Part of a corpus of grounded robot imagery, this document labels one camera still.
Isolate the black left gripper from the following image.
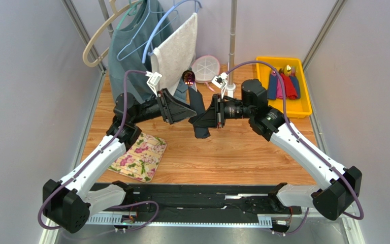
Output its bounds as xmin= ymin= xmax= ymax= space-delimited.
xmin=132 ymin=88 xmax=197 ymax=125

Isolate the black paper napkin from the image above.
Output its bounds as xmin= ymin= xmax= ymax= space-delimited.
xmin=188 ymin=88 xmax=210 ymax=139

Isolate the iridescent purple spoon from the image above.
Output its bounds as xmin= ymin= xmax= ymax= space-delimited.
xmin=182 ymin=70 xmax=197 ymax=90

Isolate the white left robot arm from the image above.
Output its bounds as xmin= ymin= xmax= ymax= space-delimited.
xmin=38 ymin=88 xmax=197 ymax=233

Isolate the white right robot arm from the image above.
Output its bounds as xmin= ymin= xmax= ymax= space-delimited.
xmin=191 ymin=79 xmax=362 ymax=221

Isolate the navy rolled napkin left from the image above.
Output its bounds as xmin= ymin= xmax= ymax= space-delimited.
xmin=267 ymin=72 xmax=278 ymax=100

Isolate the navy rolled napkin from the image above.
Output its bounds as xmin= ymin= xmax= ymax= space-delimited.
xmin=290 ymin=75 xmax=301 ymax=99
xmin=267 ymin=72 xmax=278 ymax=100

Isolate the pink rolled napkin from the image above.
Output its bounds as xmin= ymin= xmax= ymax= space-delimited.
xmin=276 ymin=74 xmax=283 ymax=99

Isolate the red rolled napkin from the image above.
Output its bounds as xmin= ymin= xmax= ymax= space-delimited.
xmin=280 ymin=74 xmax=298 ymax=100

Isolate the navy rolled napkin right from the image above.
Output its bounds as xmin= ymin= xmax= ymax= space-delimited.
xmin=290 ymin=75 xmax=301 ymax=99

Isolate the metal rack pole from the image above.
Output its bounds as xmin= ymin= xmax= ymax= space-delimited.
xmin=226 ymin=0 xmax=238 ymax=97

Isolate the pink white mesh basket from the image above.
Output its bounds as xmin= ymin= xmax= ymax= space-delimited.
xmin=191 ymin=55 xmax=221 ymax=92

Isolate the white hanging towel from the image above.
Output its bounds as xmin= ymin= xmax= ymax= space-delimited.
xmin=150 ymin=13 xmax=198 ymax=102

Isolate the floral placemat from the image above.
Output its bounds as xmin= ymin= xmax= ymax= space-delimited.
xmin=108 ymin=133 xmax=167 ymax=182

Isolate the teal hanging shirt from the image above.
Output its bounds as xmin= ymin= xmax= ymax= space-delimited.
xmin=108 ymin=1 xmax=165 ymax=102

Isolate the yellow plastic bin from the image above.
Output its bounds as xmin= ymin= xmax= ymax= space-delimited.
xmin=256 ymin=56 xmax=312 ymax=118

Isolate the gold spoon in bin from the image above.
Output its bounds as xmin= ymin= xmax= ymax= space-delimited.
xmin=282 ymin=65 xmax=293 ymax=76

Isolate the light blue clothes hanger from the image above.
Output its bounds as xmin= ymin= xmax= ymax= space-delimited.
xmin=116 ymin=0 xmax=203 ymax=65

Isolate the teal clothes hanger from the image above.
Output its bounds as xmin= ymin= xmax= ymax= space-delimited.
xmin=114 ymin=1 xmax=148 ymax=32

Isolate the beige clothes hanger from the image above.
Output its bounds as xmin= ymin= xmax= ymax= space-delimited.
xmin=82 ymin=0 xmax=144 ymax=68

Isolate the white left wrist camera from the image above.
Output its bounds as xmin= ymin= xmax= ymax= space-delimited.
xmin=146 ymin=71 xmax=162 ymax=97

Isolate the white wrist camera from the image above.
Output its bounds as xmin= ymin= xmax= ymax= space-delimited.
xmin=146 ymin=71 xmax=162 ymax=97
xmin=211 ymin=72 xmax=228 ymax=99

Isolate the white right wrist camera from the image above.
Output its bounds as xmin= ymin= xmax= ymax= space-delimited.
xmin=211 ymin=72 xmax=228 ymax=99

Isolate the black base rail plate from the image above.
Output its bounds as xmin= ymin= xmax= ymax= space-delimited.
xmin=90 ymin=183 xmax=309 ymax=225

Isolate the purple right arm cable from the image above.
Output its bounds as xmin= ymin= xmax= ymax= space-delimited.
xmin=225 ymin=60 xmax=365 ymax=236

